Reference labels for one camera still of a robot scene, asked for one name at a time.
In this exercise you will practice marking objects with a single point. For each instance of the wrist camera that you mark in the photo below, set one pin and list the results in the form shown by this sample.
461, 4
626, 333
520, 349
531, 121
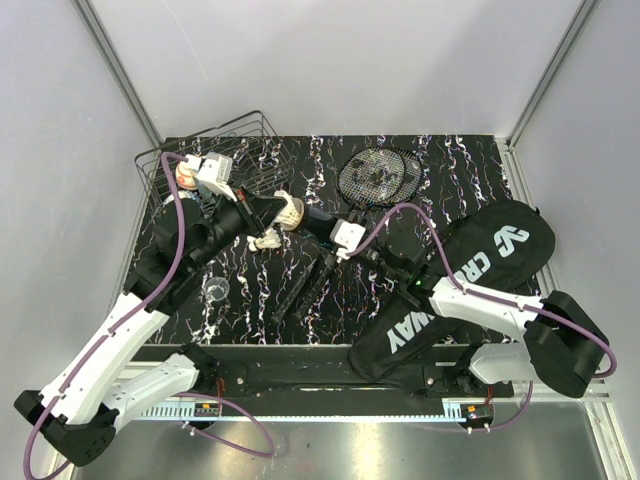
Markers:
346, 236
214, 175

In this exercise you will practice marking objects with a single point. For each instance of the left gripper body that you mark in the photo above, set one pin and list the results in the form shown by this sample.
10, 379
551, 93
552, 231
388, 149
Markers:
234, 217

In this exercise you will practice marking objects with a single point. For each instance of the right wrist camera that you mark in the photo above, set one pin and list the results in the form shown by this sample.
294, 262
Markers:
346, 236

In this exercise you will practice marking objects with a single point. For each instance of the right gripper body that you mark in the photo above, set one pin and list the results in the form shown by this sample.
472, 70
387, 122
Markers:
366, 258

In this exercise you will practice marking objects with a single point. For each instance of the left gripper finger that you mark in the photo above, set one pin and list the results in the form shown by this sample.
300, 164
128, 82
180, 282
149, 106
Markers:
265, 236
263, 210

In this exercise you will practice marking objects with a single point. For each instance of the orange white bowl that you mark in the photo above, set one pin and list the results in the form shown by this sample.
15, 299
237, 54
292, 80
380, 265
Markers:
184, 177

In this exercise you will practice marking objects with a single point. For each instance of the blue patterned bowl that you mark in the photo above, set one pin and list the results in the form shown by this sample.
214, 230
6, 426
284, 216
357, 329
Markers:
189, 205

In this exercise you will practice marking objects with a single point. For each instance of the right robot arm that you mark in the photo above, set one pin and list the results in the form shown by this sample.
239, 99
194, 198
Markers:
554, 340

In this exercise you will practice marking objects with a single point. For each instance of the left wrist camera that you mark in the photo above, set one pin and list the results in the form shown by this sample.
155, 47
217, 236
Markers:
214, 175

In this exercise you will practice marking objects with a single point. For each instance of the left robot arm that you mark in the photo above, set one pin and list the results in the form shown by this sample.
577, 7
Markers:
80, 412

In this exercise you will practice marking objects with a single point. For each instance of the white shuttlecock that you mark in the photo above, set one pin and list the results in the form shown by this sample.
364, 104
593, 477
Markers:
255, 247
291, 216

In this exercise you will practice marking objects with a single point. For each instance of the badminton racket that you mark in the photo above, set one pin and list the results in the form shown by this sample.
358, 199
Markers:
294, 297
374, 178

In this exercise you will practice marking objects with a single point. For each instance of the black shuttlecock tube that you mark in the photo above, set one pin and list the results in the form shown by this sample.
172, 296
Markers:
318, 224

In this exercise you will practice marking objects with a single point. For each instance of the clear tube lid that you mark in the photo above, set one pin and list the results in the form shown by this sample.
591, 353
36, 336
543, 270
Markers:
216, 289

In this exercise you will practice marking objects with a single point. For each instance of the black racket bag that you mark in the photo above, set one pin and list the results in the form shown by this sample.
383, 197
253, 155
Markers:
500, 247

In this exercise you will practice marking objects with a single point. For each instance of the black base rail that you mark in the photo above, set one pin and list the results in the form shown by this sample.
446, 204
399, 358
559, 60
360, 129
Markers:
288, 381

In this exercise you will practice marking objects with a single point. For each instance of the wire dish rack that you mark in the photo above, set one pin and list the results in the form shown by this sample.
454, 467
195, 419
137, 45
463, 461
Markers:
261, 162

